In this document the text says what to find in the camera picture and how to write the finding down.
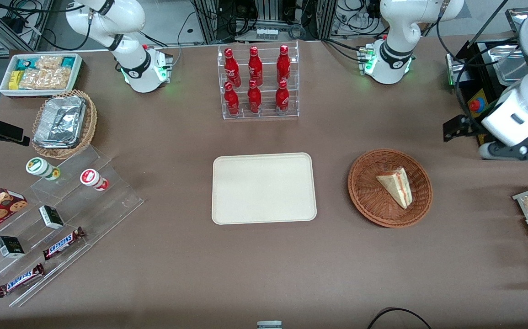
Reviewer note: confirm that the triangular sandwich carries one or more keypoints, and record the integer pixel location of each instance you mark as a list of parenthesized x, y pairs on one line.
[(397, 185)]

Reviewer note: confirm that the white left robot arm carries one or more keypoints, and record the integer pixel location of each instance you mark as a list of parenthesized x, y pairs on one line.
[(396, 27)]

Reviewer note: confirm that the brown round wicker basket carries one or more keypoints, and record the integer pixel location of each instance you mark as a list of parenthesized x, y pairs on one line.
[(369, 192)]

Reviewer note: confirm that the cream plastic tray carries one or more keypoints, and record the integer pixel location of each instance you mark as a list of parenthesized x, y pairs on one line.
[(264, 188)]

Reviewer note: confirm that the light wicker basket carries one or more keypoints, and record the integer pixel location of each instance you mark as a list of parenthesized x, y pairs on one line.
[(90, 123)]

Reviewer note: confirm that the black food warmer machine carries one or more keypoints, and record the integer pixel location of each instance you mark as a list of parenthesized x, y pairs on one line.
[(478, 91)]

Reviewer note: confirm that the red cola bottle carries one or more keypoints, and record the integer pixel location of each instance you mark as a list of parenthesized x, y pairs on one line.
[(282, 97), (232, 66), (283, 64), (254, 98), (255, 66), (231, 100)]

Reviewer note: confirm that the clear acrylic bottle rack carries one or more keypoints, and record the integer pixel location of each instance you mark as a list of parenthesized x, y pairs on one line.
[(266, 73)]

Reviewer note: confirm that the metal equipment rack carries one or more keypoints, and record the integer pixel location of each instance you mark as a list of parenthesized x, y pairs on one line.
[(268, 18)]

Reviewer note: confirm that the small grey device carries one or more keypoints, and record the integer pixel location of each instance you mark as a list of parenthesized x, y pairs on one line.
[(269, 325)]

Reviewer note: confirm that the red lid yogurt bottle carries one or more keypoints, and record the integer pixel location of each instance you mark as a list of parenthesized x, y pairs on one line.
[(92, 178)]

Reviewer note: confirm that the clear acrylic stepped stand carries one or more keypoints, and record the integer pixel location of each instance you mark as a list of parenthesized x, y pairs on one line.
[(85, 210)]

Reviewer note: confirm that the teal snack packet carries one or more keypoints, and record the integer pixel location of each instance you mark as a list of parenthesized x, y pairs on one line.
[(68, 61), (26, 63)]

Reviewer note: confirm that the stacked aluminium foil trays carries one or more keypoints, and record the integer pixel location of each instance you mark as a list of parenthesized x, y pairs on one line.
[(60, 121)]

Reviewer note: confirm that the clear bag of crackers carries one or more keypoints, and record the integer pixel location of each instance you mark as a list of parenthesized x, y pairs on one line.
[(49, 61), (32, 80), (59, 78)]

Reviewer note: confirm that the Snickers chocolate bar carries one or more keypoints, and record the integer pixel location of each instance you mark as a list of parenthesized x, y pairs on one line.
[(20, 279), (62, 243)]

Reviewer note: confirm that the small dark green box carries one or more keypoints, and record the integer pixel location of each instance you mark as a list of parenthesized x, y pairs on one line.
[(51, 217), (10, 246)]

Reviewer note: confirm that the green lid yogurt bottle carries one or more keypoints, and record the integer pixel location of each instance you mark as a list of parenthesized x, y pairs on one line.
[(39, 167)]

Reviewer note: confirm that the yellow snack packet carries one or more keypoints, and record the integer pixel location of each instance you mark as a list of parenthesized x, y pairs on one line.
[(14, 80)]

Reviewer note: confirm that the white plastic snack bin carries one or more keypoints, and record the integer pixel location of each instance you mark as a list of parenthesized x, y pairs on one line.
[(5, 87)]

